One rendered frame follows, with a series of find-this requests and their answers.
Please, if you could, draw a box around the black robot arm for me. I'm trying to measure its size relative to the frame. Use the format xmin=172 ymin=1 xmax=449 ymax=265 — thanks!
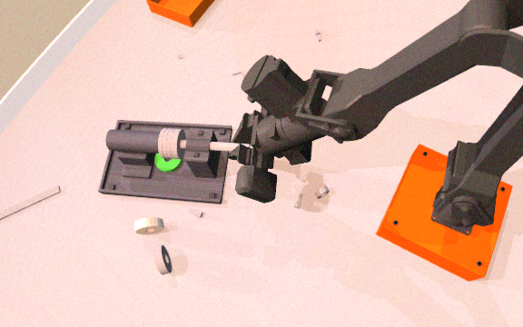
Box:
xmin=241 ymin=0 xmax=523 ymax=235

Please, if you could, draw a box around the white ring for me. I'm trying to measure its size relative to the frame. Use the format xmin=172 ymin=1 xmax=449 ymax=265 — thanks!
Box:
xmin=158 ymin=128 xmax=167 ymax=158

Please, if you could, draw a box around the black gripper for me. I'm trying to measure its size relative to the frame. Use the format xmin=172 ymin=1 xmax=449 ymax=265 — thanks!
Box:
xmin=227 ymin=107 xmax=304 ymax=203

